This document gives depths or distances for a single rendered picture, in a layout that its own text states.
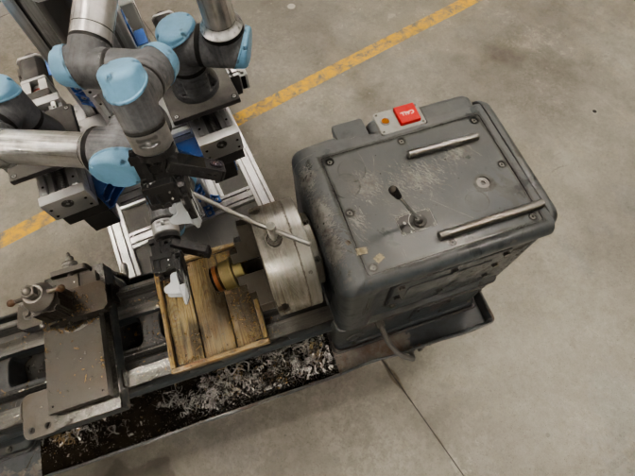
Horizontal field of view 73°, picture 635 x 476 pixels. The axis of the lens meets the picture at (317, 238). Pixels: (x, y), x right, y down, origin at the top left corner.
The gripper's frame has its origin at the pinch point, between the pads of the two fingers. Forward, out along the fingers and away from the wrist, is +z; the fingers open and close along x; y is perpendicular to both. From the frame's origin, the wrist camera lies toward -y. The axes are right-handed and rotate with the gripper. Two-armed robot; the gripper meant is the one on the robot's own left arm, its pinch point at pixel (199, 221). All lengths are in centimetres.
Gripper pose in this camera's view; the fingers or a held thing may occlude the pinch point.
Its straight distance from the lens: 97.2
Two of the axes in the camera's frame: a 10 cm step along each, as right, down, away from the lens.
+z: 1.3, 6.9, 7.1
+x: 2.8, 6.6, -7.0
